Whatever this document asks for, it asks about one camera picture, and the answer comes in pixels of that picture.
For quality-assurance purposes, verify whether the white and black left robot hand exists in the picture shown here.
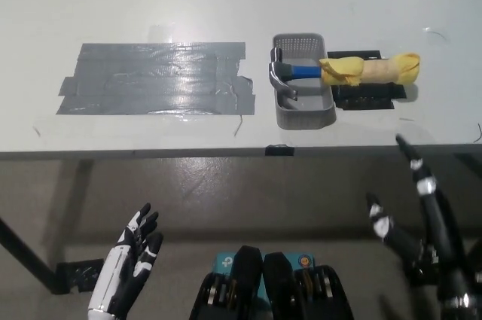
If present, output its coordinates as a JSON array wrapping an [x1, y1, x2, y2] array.
[[87, 202, 165, 317]]

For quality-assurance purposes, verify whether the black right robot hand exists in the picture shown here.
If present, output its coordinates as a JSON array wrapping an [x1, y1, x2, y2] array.
[[365, 133, 482, 309]]

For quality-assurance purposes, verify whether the blue-handled hammer with yellow wrap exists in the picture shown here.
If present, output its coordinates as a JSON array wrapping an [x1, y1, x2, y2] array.
[[267, 47, 422, 102]]

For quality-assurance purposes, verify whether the black and teal robot body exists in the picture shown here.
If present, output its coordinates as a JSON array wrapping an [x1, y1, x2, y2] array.
[[189, 245, 355, 320]]

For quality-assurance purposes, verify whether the black table leg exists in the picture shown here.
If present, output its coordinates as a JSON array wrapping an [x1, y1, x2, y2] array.
[[0, 214, 69, 294]]

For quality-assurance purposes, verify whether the grey perforated plastic basket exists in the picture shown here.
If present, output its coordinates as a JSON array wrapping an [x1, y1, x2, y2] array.
[[272, 32, 338, 130]]

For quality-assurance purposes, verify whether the grey duct tape patch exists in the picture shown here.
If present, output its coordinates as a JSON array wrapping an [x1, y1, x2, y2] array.
[[55, 41, 256, 117]]

